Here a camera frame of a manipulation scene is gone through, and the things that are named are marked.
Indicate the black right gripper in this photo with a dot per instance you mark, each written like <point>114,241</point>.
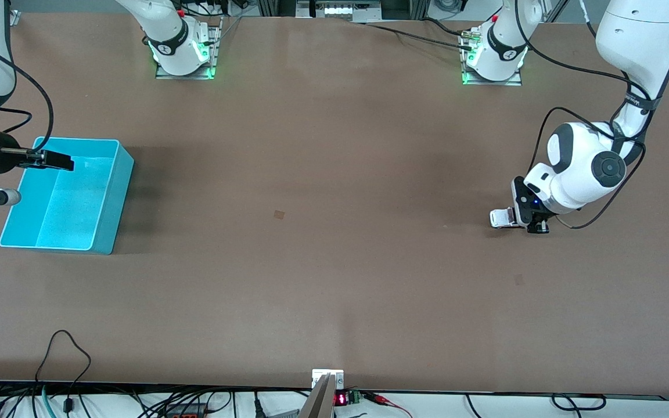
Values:
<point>1,158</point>

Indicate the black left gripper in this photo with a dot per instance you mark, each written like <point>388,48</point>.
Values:
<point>542,215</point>

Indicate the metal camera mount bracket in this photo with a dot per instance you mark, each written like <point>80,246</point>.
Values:
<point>320,395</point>

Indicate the white jeep toy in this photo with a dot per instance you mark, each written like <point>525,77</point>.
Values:
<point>503,217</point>

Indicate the red digit display module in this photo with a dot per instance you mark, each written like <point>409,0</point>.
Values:
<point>346,399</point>

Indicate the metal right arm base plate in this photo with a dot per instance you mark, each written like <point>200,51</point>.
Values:
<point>213,52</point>

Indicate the cyan plastic bin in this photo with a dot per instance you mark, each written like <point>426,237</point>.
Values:
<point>73,209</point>

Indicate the aluminium frame profile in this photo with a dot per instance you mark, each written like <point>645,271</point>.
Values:
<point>15,17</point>

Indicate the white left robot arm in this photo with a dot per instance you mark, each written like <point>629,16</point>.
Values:
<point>584,162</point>

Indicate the black power strip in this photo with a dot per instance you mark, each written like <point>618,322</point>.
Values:
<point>183,411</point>

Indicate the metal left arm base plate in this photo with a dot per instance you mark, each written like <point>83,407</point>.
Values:
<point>494,82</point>

